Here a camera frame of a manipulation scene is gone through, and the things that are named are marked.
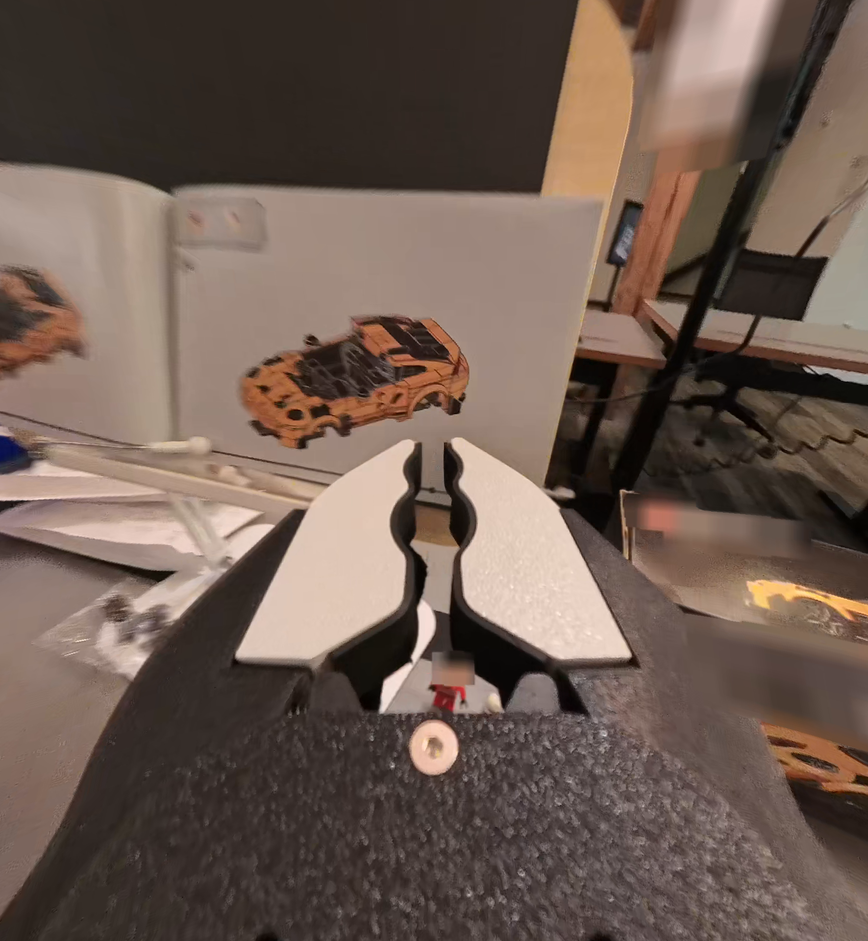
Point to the booklet stand with white base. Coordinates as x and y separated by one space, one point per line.
588 110

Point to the black floor stand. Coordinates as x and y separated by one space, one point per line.
698 316

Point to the lego set box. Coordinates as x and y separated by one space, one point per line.
809 761

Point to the instruction booklet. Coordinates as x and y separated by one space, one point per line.
404 257

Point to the black desk-mounted box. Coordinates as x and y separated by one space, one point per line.
772 283

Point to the black office chair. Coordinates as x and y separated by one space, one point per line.
731 412

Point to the red lego minifigure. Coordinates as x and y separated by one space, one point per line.
448 698

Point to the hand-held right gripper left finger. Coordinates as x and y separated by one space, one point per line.
331 573

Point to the small wall screen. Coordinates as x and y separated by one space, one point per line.
625 231

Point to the clear plastic parts bag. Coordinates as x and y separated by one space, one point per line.
110 625

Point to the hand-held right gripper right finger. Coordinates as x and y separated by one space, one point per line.
537 581

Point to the black flat panel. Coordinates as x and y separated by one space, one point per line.
257 88

